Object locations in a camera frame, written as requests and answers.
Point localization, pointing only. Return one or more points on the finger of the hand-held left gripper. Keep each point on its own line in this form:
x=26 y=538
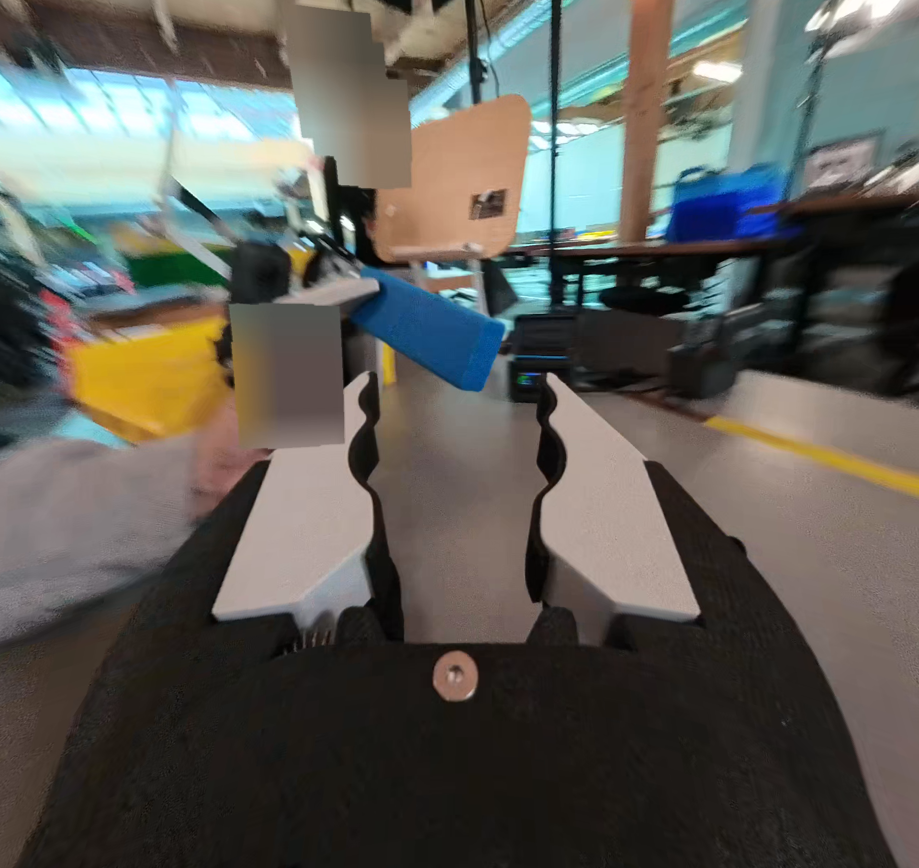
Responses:
x=330 y=292

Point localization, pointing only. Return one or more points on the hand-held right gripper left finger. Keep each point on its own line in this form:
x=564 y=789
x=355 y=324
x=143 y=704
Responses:
x=301 y=538

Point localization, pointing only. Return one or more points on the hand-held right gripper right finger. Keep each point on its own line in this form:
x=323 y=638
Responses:
x=610 y=523

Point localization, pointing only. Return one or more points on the blue rectangular block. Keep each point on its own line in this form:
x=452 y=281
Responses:
x=431 y=330

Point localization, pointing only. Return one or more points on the yellow plastic bin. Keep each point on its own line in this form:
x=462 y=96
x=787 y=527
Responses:
x=143 y=380

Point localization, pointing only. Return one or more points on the person's left hand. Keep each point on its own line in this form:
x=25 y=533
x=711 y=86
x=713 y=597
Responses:
x=219 y=477

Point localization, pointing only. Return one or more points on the wooden panel with label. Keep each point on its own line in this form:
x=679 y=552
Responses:
x=459 y=172

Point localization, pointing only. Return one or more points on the black charger box with display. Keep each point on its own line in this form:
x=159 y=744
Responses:
x=542 y=358

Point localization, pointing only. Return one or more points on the yellow tape strip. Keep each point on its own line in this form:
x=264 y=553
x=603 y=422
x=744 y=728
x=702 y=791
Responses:
x=818 y=455

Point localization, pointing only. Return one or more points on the black floor lamp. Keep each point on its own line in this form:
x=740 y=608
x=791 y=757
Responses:
x=555 y=129

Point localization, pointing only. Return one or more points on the blue plastic bin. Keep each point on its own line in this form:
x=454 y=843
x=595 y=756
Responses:
x=725 y=208

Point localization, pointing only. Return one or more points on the studio light on stand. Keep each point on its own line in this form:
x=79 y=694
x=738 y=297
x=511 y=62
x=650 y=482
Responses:
x=861 y=7

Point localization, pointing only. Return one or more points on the wooden post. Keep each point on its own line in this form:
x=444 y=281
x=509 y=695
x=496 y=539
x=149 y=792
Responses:
x=648 y=93

